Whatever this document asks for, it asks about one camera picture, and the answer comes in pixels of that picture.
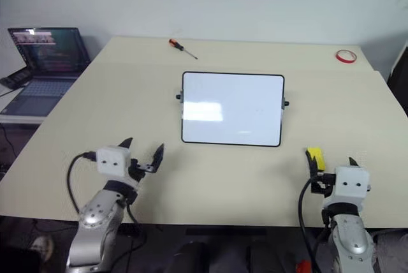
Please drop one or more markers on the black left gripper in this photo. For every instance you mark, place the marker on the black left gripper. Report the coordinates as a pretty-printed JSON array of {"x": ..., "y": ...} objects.
[{"x": 140, "y": 170}]

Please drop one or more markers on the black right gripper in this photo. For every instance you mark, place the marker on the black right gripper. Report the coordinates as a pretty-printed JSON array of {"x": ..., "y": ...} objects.
[{"x": 318, "y": 188}]

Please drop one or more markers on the yellow block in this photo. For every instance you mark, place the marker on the yellow block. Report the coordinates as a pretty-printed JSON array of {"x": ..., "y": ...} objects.
[{"x": 320, "y": 158}]

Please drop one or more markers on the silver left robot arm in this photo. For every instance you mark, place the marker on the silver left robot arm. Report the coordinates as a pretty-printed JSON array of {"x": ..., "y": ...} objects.
[{"x": 99, "y": 212}]

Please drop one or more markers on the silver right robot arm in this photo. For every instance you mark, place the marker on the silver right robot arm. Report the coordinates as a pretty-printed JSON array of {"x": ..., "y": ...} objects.
[{"x": 350, "y": 234}]

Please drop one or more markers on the black-framed small whiteboard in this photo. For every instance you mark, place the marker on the black-framed small whiteboard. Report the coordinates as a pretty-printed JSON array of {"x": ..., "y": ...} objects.
[{"x": 229, "y": 110}]

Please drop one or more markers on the small red object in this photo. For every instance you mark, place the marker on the small red object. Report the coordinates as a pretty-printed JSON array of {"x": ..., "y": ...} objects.
[{"x": 303, "y": 267}]

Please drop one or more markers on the red tape roll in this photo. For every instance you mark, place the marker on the red tape roll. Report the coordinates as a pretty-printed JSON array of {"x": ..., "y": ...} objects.
[{"x": 339, "y": 57}]

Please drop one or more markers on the grey shoe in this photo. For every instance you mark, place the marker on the grey shoe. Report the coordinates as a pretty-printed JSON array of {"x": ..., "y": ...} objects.
[{"x": 41, "y": 245}]

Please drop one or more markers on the open grey laptop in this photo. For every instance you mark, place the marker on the open grey laptop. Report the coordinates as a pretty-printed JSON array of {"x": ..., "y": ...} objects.
[{"x": 48, "y": 49}]

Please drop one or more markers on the black flat device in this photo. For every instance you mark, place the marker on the black flat device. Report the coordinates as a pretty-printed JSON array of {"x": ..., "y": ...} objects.
[{"x": 16, "y": 78}]

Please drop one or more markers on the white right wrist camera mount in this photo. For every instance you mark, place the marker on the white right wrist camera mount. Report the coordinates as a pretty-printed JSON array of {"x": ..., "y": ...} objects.
[{"x": 350, "y": 187}]

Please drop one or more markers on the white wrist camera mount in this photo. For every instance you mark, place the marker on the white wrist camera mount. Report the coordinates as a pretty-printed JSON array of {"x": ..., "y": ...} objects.
[
  {"x": 111, "y": 163},
  {"x": 350, "y": 187}
]

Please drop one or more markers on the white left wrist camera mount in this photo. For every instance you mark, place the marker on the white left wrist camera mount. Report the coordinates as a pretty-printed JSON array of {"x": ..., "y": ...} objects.
[{"x": 111, "y": 163}]

